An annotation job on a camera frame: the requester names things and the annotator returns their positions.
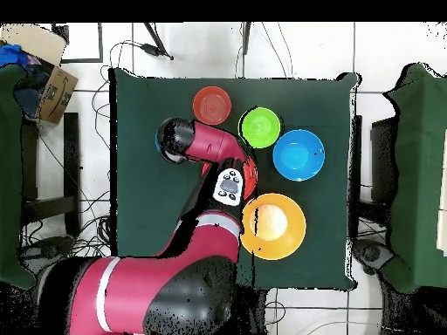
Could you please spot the wide orange-red shallow bowl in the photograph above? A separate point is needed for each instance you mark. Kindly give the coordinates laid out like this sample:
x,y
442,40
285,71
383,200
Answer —
x,y
250,178

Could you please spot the green plastic bowl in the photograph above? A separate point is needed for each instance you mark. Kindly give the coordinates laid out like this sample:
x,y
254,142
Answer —
x,y
260,127

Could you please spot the large orange plastic bowl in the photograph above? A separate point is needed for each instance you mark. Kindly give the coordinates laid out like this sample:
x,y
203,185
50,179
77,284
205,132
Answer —
x,y
279,226

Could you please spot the small blue plastic bowl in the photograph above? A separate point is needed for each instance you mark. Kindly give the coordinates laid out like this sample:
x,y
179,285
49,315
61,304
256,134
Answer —
x,y
156,141

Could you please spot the large blue plastic bowl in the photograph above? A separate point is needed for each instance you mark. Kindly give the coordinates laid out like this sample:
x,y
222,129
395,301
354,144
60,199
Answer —
x,y
298,155

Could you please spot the small orange-red ringed bowl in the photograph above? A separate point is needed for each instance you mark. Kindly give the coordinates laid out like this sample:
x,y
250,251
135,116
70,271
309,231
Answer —
x,y
212,104

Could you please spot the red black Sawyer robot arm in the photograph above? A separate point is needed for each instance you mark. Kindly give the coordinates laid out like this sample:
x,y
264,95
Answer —
x,y
157,286

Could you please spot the dark green table cloth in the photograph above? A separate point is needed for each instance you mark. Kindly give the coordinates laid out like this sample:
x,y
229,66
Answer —
x,y
139,209

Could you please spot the black tripod leg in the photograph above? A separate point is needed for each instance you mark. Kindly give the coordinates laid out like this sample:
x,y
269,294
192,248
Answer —
x,y
157,39
246,35

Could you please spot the black box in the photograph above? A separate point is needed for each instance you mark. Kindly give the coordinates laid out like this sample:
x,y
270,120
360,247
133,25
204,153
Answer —
x,y
382,157

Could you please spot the black rounded floor base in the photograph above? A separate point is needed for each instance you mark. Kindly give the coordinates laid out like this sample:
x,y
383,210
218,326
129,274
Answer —
x,y
49,247
372,254

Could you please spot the brown cardboard box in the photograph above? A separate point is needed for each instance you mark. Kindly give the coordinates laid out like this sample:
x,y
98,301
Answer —
x,y
57,94

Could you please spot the green cloth covered table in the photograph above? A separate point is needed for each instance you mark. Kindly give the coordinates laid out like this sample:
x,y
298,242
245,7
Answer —
x,y
419,174
8,174

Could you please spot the blue cloth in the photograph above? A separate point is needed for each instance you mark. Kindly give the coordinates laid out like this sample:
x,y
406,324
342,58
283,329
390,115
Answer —
x,y
12,55

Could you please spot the black chair frame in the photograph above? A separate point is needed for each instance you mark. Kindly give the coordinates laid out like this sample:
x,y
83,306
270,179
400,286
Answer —
x,y
71,157

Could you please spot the black metal frame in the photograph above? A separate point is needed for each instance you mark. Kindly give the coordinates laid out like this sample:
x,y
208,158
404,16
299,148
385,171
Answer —
x,y
101,42

